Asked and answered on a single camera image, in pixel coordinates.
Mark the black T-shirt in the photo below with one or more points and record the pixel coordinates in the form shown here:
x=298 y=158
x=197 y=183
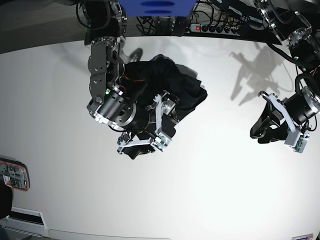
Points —
x=170 y=85

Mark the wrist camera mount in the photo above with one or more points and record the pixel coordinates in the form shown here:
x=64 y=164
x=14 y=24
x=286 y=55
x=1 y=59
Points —
x=298 y=134
x=159 y=142

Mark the blue plastic box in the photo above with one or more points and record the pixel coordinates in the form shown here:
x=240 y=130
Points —
x=157 y=8

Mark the black remote control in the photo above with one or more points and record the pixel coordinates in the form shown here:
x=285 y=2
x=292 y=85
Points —
x=179 y=26

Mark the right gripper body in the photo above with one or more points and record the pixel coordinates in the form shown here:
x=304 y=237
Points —
x=144 y=120

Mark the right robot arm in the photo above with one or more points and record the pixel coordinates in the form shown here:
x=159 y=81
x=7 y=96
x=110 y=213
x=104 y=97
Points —
x=105 y=21

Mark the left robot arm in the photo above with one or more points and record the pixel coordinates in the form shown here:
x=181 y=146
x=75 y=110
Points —
x=294 y=23

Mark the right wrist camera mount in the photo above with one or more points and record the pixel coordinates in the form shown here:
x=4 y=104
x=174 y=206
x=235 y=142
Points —
x=159 y=142

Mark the white power strip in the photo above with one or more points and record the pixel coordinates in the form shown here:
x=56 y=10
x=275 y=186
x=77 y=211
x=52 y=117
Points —
x=214 y=29

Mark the sticker label card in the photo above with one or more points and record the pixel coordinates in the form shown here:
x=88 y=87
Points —
x=304 y=237

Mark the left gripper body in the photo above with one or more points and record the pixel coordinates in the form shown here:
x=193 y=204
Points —
x=298 y=109

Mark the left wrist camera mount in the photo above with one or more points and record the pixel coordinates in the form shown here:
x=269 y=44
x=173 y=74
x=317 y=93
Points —
x=298 y=134

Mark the black chair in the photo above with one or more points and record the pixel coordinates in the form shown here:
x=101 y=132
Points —
x=6 y=200

